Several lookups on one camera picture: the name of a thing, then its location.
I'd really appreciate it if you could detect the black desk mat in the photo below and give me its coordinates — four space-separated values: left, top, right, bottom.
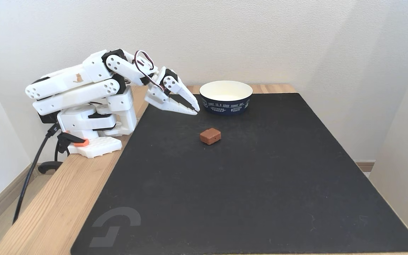
70 93 408 255

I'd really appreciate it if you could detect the black clamp with orange pad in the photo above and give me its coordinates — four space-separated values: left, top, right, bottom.
38 131 90 174

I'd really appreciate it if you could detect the red black wrist wire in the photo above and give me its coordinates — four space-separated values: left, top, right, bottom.
134 50 166 93

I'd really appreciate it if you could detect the navy paper bowl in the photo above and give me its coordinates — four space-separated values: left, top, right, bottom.
199 80 253 115

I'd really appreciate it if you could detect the brown block toy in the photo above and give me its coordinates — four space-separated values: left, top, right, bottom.
200 128 222 146

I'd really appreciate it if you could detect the black power adapter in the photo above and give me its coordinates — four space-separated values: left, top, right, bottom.
38 112 60 124

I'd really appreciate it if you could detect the thick black power cable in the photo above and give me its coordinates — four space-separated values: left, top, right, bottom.
12 123 61 225

